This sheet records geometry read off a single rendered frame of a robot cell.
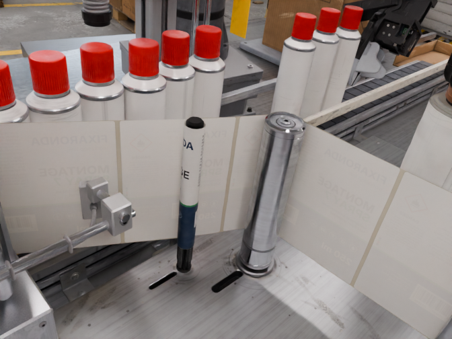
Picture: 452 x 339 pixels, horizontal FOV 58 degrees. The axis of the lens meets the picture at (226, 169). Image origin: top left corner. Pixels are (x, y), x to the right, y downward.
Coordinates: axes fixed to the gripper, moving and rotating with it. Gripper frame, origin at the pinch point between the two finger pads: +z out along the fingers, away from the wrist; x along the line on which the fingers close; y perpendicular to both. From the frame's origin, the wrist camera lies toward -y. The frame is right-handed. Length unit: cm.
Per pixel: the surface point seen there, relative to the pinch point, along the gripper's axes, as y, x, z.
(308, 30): 2.2, -26.0, -0.3
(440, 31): -124, 404, -144
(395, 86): 4.8, 12.3, -4.1
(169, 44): 0.8, -48.4, 11.4
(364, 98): 4.8, 0.3, 2.4
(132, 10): -288, 148, -3
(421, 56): -11, 64, -25
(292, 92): 2.6, -21.9, 8.8
